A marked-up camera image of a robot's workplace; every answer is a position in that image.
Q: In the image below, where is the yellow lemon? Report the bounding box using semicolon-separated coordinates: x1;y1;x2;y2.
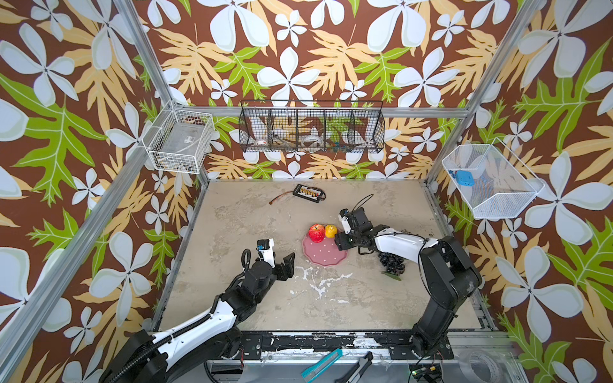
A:
325;224;338;239

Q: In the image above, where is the pink polka dot plate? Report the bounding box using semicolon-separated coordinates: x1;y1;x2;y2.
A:
302;235;348;267

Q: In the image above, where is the red apple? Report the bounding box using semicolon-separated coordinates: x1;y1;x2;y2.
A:
308;223;326;244

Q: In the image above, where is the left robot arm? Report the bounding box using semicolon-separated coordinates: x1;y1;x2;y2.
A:
99;252;295;382

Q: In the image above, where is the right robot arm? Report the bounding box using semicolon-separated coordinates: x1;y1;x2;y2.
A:
335;207;482;357

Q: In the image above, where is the black grape bunch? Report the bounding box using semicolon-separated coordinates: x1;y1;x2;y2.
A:
378;252;406;281

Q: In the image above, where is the teal utility knife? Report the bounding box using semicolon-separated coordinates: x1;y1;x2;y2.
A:
301;349;343;383

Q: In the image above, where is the blue object in basket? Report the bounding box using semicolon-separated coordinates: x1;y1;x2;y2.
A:
453;170;475;188

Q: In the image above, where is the black tool front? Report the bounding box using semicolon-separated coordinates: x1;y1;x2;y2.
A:
335;351;374;383

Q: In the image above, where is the white mesh basket right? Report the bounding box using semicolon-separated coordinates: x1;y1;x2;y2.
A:
442;143;545;220

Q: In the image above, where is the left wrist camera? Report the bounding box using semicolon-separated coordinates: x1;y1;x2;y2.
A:
256;239;276;267

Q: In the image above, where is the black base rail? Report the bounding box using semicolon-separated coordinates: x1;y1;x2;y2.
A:
229;329;455;361

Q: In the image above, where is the black wire basket rear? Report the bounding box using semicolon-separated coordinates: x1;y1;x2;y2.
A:
238;100;386;153

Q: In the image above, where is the white wire basket left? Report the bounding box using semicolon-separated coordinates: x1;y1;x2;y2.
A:
143;102;216;174

